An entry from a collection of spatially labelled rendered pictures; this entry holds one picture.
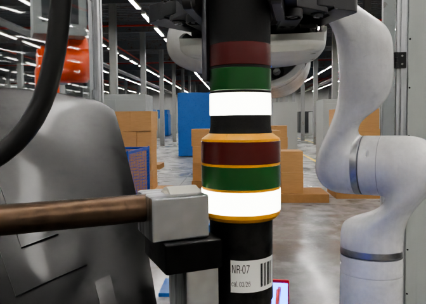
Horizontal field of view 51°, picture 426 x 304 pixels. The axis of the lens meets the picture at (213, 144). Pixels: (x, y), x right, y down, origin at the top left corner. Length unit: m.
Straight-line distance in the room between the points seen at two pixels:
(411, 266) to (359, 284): 1.24
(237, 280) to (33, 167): 0.15
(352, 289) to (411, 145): 0.30
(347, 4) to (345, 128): 0.61
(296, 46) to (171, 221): 0.14
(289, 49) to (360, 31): 0.57
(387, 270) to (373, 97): 0.33
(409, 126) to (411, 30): 0.40
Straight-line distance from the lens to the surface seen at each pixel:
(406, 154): 0.90
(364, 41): 0.87
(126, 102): 10.91
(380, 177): 0.90
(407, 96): 2.08
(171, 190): 0.23
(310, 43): 0.30
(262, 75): 0.24
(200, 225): 0.23
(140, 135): 8.26
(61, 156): 0.33
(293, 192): 7.90
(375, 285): 0.94
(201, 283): 0.24
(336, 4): 0.30
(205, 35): 0.25
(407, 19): 2.13
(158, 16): 0.31
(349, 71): 0.88
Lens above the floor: 1.40
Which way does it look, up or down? 3 degrees down
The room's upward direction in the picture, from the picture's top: 1 degrees counter-clockwise
